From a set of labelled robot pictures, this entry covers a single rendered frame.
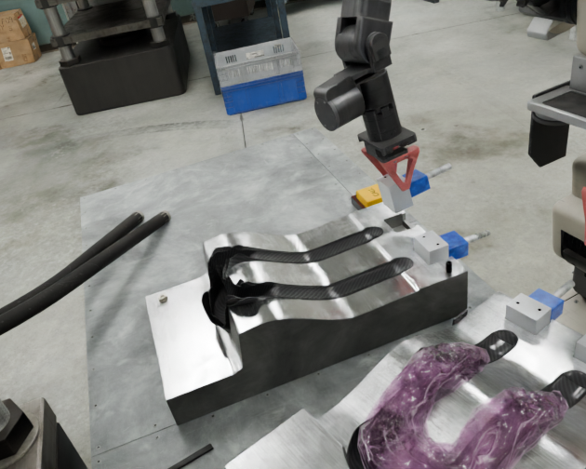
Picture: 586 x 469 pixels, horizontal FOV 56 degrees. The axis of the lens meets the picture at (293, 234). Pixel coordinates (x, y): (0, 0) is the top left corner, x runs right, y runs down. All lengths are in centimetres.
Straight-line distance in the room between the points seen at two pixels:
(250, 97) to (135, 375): 329
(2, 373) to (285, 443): 193
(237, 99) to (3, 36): 389
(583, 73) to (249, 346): 75
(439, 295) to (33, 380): 180
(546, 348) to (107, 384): 69
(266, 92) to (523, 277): 246
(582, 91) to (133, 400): 94
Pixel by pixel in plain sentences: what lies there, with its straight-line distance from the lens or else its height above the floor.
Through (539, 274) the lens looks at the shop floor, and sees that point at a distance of 235.
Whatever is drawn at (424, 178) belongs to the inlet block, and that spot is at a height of 98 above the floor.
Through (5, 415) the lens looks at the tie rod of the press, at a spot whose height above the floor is 84.
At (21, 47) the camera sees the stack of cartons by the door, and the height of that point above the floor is 19.
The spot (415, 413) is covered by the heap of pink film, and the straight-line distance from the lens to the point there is 72.
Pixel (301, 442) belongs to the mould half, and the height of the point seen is 91.
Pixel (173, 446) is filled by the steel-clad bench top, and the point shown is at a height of 80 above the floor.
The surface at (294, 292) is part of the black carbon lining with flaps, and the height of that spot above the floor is 91.
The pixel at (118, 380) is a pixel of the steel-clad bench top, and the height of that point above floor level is 80.
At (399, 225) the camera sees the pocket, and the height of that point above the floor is 86.
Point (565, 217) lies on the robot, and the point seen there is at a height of 78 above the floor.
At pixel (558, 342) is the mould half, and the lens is 87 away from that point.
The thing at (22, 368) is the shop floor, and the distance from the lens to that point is 249.
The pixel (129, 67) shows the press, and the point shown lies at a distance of 483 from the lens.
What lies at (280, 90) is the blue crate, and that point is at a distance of 414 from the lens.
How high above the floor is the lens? 147
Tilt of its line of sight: 34 degrees down
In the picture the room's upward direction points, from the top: 11 degrees counter-clockwise
